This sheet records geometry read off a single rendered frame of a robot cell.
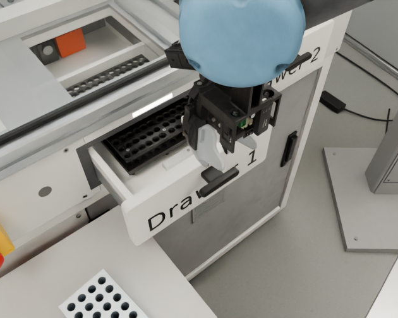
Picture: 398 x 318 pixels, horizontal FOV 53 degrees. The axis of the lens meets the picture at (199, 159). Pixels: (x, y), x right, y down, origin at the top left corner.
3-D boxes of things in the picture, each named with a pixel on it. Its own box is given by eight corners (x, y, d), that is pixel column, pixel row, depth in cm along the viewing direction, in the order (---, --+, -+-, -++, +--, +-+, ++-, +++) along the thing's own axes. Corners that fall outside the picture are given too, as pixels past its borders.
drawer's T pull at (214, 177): (239, 175, 62) (240, 169, 61) (203, 199, 60) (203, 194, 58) (224, 161, 64) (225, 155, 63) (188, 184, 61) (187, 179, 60)
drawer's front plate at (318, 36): (323, 61, 93) (335, 19, 85) (230, 116, 82) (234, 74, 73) (317, 57, 94) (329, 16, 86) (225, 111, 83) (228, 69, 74)
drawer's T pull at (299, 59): (311, 58, 81) (313, 52, 80) (286, 73, 78) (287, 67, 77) (298, 50, 83) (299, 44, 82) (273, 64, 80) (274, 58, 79)
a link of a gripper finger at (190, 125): (186, 155, 51) (193, 101, 45) (179, 148, 52) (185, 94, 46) (214, 141, 54) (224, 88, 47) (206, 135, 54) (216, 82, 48)
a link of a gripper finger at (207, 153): (211, 195, 53) (222, 147, 47) (184, 168, 56) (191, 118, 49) (228, 186, 55) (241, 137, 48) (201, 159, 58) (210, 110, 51)
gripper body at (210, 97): (229, 159, 46) (237, 77, 36) (184, 117, 50) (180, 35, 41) (276, 129, 49) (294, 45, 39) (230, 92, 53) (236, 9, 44)
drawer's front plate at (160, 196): (265, 159, 75) (274, 118, 66) (136, 247, 63) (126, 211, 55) (259, 154, 76) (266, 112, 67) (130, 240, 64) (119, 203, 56)
